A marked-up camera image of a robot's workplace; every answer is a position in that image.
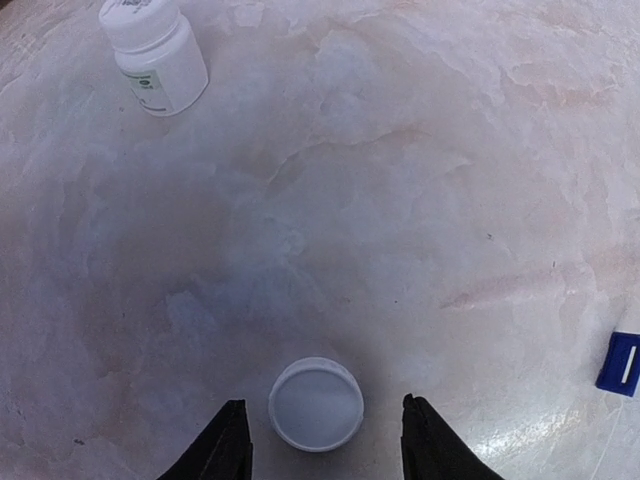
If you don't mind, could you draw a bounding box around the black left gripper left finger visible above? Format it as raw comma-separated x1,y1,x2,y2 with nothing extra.
158,400,253,480

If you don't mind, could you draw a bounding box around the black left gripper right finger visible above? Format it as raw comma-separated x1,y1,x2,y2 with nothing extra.
401,394,500,480

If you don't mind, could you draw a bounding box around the small white bottle cap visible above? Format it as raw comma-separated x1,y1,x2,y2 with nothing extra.
268,357,365,453

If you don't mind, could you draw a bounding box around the clear plastic pill organizer box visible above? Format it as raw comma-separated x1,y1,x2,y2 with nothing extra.
595,309,639,398

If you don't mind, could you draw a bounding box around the white pill bottle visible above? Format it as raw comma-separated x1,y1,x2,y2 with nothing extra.
98,0,209,117

